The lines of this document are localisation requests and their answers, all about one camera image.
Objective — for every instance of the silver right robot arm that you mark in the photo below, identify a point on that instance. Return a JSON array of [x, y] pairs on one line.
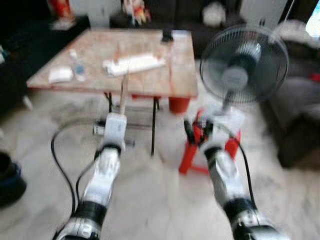
[[225, 175]]

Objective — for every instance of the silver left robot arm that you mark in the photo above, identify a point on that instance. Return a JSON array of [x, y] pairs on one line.
[[102, 175]]

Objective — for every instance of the black rubbish bin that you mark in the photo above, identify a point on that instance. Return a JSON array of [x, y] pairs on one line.
[[10, 182]]

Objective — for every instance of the red plastic stool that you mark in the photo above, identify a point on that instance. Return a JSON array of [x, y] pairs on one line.
[[187, 157]]

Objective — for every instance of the red plastic bucket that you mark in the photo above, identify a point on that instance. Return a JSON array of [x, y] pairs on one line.
[[179, 104]]

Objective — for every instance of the tan wooden plank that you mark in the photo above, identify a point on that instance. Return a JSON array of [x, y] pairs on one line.
[[124, 95]]

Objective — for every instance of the marble top table red edge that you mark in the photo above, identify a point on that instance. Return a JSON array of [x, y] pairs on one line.
[[150, 80]]

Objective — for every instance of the clear water bottle blue label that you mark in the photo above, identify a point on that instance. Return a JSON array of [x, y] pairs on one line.
[[78, 67]]

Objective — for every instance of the white paper napkin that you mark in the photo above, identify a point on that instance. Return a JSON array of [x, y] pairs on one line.
[[60, 75]]

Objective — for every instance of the grey standing fan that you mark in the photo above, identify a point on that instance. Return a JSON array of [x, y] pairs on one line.
[[235, 75]]

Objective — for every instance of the small red object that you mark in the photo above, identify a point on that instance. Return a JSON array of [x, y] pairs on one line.
[[315, 77]]

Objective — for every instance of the dark grey sofa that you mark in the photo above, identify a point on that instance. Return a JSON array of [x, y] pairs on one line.
[[300, 120], [185, 15]]

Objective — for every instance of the small black object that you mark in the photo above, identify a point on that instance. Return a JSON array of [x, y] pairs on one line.
[[167, 36]]

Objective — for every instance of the black low tv cabinet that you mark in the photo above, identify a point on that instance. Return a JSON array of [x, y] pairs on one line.
[[25, 55]]

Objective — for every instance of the white round cushion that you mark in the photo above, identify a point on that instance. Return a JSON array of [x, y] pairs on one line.
[[214, 15]]

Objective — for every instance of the red gold figurine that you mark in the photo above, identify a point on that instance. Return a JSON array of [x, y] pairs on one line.
[[61, 12]]

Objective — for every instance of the plush doll red shirt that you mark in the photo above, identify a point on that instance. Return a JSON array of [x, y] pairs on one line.
[[136, 11]]

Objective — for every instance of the white fluffy blanket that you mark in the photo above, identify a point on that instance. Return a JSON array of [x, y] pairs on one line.
[[295, 32]]

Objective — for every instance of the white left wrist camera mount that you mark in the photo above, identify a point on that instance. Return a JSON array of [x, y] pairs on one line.
[[115, 129]]

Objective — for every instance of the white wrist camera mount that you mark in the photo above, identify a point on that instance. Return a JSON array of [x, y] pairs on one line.
[[115, 129], [226, 125]]

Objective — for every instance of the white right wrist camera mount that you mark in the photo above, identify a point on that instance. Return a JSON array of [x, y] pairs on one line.
[[226, 125]]

